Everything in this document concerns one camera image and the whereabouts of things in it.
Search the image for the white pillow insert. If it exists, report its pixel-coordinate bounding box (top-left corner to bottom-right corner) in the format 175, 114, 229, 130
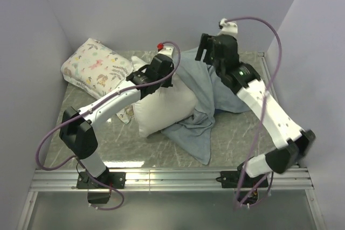
130, 55, 199, 138

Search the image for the blue pillowcase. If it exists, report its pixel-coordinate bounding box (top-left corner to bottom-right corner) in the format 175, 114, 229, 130
162, 48, 250, 165

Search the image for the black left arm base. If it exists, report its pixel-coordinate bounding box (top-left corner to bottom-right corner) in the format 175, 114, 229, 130
75, 172, 126, 211

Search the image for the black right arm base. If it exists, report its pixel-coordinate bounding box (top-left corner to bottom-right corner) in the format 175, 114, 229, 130
216, 170, 273, 207

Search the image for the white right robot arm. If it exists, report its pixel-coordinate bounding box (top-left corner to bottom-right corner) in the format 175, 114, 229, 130
196, 33, 315, 187

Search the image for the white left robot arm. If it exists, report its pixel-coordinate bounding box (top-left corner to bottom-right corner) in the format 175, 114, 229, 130
59, 52, 174, 188

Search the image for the floral patterned pillow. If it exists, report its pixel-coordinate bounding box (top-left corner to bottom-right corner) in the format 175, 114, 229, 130
60, 37, 135, 124

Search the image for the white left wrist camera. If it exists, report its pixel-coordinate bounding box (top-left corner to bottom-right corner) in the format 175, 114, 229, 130
157, 43, 174, 58

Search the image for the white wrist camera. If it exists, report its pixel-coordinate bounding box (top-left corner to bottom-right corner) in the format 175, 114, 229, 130
217, 18, 238, 38
157, 43, 174, 58

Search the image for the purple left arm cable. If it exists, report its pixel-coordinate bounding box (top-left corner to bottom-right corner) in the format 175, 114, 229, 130
34, 41, 181, 211

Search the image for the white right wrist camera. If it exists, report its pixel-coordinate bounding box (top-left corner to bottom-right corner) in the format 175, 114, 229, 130
217, 18, 238, 38

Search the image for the aluminium mounting rail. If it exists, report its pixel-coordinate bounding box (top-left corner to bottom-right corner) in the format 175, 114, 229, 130
29, 166, 314, 192

